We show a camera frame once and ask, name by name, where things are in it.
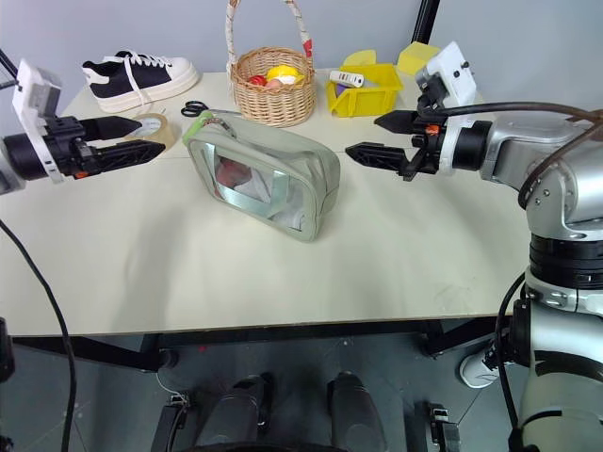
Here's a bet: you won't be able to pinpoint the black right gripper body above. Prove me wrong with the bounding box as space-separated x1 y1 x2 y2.
399 108 448 183

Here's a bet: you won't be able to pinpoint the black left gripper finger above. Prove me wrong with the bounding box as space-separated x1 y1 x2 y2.
91 140 168 173
82 116 143 142

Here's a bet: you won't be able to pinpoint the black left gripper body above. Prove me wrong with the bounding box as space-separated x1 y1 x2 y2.
44 116 99 180

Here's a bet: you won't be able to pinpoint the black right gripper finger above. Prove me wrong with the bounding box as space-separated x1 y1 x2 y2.
344 140 415 173
373 109 416 135

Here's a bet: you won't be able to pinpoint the green transparent toiletry pouch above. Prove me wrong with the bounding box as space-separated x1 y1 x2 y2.
182 109 341 244

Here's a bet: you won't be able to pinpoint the brown packing tape roll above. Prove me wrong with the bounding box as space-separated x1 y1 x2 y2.
124 112 181 152

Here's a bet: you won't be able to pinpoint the yellow plastic bin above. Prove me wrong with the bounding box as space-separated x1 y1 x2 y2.
325 62 405 119

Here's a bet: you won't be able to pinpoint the black and white sneaker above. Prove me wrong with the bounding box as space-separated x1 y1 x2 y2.
81 50 201 114

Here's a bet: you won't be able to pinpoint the yellow sponge block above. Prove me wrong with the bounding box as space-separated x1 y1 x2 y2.
397 40 442 76

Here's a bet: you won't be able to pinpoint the white remote control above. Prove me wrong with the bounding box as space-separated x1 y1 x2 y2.
329 69 366 89

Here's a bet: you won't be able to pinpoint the yellow folded plastic piece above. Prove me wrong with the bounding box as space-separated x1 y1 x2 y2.
342 48 379 68

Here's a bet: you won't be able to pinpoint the black scissors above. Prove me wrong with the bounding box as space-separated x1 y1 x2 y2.
180 99 209 118

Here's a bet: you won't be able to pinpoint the black tripod rods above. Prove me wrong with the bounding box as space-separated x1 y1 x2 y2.
0 46 23 91

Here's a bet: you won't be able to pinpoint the yellow toy fruit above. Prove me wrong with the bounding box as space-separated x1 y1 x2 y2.
266 65 304 86

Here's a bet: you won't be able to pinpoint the black block at edge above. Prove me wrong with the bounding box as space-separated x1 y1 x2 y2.
0 316 16 383

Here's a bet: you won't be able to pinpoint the white person shoe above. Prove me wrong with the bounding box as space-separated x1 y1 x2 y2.
459 348 501 390

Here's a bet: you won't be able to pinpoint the dark rounded robot leg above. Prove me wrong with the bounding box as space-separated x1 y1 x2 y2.
195 371 275 449
326 370 389 452

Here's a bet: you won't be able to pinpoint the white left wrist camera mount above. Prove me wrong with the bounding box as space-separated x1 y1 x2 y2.
10 57 66 186

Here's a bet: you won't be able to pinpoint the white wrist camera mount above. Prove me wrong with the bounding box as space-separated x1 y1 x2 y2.
414 40 478 176
10 57 66 186

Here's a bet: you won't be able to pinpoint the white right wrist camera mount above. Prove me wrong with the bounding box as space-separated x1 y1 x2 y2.
414 40 478 176

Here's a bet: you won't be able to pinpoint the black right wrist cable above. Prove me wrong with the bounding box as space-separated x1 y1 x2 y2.
416 101 603 125

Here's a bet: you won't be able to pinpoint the black metal frame post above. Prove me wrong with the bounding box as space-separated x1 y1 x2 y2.
410 0 443 46

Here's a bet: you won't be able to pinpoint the wicker basket with handle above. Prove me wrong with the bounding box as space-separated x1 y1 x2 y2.
225 0 318 129

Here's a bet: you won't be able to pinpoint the brown right arm cable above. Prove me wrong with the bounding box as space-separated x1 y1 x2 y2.
517 108 603 209

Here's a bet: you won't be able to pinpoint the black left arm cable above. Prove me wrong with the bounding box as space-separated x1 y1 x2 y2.
0 218 78 452

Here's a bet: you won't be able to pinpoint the black table frame beam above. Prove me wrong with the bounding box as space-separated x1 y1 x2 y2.
10 332 181 375
416 317 501 361

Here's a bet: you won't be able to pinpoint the black right body cable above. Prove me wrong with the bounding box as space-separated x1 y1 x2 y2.
494 271 530 452

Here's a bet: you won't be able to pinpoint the black floor bracket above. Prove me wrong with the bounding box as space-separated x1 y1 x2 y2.
425 399 462 452
149 394 193 452

